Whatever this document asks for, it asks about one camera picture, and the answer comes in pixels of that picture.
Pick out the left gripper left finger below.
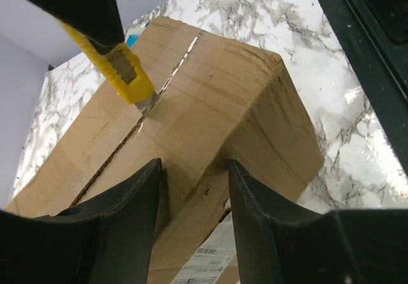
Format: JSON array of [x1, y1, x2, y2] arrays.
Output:
[[1, 158, 162, 283]]

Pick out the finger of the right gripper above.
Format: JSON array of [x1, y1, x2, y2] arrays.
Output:
[[27, 0, 124, 54]]

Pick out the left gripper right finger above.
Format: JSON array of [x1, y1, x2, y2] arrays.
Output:
[[228, 160, 407, 283]]

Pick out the yellow utility knife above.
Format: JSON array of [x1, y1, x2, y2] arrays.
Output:
[[59, 21, 158, 117]]

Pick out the brown cardboard express box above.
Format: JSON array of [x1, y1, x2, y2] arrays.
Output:
[[5, 17, 323, 283]]

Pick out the blue white product box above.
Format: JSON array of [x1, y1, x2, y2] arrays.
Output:
[[125, 23, 149, 48]]

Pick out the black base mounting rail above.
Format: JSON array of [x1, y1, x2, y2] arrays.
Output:
[[318, 0, 407, 169]]

